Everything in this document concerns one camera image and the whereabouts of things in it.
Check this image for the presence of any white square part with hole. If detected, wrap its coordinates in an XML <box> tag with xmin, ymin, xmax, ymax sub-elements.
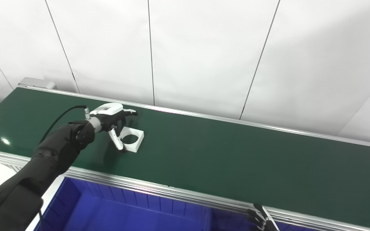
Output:
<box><xmin>118</xmin><ymin>127</ymin><xmax>145</xmax><ymax>153</ymax></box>

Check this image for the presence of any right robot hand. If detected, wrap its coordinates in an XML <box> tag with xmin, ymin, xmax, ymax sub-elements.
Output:
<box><xmin>247</xmin><ymin>203</ymin><xmax>280</xmax><ymax>231</ymax></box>

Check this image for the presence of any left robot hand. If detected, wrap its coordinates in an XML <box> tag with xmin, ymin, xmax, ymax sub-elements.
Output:
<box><xmin>90</xmin><ymin>103</ymin><xmax>139</xmax><ymax>150</ymax></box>

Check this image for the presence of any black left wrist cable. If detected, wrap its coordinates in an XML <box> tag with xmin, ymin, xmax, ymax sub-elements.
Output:
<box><xmin>39</xmin><ymin>105</ymin><xmax>91</xmax><ymax>145</ymax></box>

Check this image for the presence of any blue plastic bin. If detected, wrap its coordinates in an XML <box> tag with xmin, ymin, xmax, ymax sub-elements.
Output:
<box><xmin>34</xmin><ymin>176</ymin><xmax>212</xmax><ymax>231</ymax></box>
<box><xmin>209</xmin><ymin>208</ymin><xmax>320</xmax><ymax>231</ymax></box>

